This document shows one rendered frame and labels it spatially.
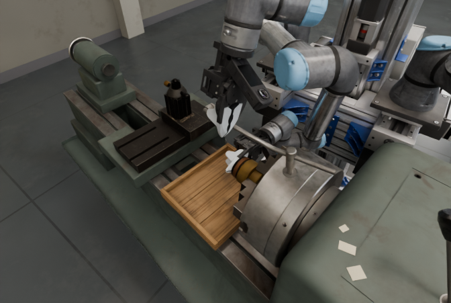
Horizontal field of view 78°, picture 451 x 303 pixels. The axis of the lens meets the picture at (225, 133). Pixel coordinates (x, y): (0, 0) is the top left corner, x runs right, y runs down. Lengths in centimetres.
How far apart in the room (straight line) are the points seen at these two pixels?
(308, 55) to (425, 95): 50
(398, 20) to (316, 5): 73
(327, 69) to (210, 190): 60
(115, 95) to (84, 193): 104
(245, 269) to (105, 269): 123
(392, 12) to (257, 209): 90
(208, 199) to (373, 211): 59
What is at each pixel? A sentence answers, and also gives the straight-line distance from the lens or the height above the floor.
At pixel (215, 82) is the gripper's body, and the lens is 61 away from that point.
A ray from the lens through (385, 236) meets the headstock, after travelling 65.
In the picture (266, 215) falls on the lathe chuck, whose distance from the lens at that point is 69.
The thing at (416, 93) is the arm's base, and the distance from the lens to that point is 116.
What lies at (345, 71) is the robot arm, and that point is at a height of 138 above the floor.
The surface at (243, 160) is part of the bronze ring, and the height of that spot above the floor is 112.
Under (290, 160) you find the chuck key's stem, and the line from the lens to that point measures 65.
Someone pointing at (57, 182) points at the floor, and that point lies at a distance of 259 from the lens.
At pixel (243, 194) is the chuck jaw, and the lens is 80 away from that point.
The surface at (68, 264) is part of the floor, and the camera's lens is 214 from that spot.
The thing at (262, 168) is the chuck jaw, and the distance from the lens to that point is 84.
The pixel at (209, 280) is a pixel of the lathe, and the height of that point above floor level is 54.
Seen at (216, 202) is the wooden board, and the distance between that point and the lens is 105.
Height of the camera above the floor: 176
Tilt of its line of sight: 42 degrees down
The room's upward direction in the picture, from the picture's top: straight up
